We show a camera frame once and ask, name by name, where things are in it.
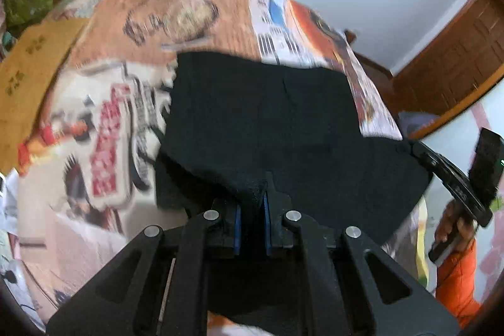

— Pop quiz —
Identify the pale purple cloth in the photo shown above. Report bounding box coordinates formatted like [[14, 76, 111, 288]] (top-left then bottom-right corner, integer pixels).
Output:
[[398, 111, 442, 137]]

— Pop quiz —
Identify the white crumpled paper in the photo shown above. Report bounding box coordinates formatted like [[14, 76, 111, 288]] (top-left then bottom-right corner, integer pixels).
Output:
[[0, 168, 21, 235]]

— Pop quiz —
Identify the person's right hand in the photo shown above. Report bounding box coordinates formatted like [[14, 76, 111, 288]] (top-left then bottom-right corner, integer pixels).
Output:
[[433, 198, 479, 254]]

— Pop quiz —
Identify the person's right forearm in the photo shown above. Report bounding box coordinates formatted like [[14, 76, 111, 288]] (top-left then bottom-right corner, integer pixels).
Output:
[[435, 237, 483, 329]]

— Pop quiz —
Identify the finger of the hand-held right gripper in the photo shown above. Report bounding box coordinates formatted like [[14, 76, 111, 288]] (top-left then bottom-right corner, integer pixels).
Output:
[[396, 139, 448, 174]]

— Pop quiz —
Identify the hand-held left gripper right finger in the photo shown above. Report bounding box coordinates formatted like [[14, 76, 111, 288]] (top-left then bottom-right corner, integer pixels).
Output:
[[263, 171, 461, 336]]

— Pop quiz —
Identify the orange blanket with drawing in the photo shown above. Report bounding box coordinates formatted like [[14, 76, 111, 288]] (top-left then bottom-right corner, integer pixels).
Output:
[[67, 0, 263, 65]]

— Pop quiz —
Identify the black printed t-shirt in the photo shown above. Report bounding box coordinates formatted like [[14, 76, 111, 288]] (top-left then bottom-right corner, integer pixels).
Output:
[[155, 52, 434, 333]]

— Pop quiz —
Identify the printed bed sheet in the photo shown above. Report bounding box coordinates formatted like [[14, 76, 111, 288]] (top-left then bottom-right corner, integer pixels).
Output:
[[0, 0, 429, 336]]

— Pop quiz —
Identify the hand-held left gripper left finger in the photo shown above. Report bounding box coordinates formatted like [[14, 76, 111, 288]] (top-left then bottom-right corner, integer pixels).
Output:
[[46, 198, 243, 336]]

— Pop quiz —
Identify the wooden door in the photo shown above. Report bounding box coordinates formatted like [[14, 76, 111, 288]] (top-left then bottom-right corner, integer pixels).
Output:
[[392, 0, 504, 140]]

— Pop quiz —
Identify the yellow cloth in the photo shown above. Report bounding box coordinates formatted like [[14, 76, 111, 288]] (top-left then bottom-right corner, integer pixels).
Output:
[[415, 198, 431, 283]]

